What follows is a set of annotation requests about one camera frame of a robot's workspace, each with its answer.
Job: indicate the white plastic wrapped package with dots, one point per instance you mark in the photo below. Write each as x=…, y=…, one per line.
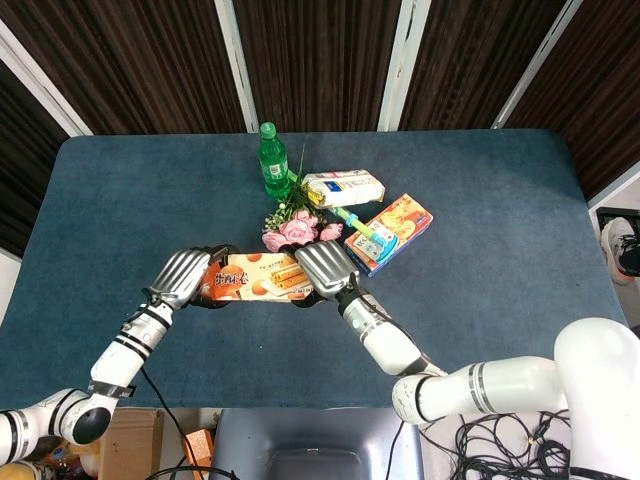
x=350, y=187

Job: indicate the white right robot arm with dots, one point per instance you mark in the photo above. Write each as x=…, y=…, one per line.
x=500, y=385

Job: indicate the blue yellow snack box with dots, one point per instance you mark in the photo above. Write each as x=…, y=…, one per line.
x=405, y=220

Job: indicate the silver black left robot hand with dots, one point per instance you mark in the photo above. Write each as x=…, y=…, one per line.
x=180, y=275

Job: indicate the orange wafer roll box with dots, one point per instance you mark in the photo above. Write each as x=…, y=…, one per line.
x=260, y=280

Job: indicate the blue green toy razor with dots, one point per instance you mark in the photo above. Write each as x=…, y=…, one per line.
x=382, y=245

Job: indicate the teal velvet tablecloth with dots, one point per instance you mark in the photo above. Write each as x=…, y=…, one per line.
x=150, y=200

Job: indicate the pink artificial rose bouquet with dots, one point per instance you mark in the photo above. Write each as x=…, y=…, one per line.
x=297, y=230

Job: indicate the white partition frame post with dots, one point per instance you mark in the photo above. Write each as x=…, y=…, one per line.
x=50, y=95
x=402, y=65
x=237, y=65
x=537, y=65

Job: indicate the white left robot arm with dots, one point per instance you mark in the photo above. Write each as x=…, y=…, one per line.
x=120, y=360

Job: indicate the white orange sneaker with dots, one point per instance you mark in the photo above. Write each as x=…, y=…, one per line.
x=620, y=250

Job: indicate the green plastic soda bottle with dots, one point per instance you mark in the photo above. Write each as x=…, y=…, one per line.
x=274, y=165

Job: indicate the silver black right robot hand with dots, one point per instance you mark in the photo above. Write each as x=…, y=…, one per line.
x=327, y=270

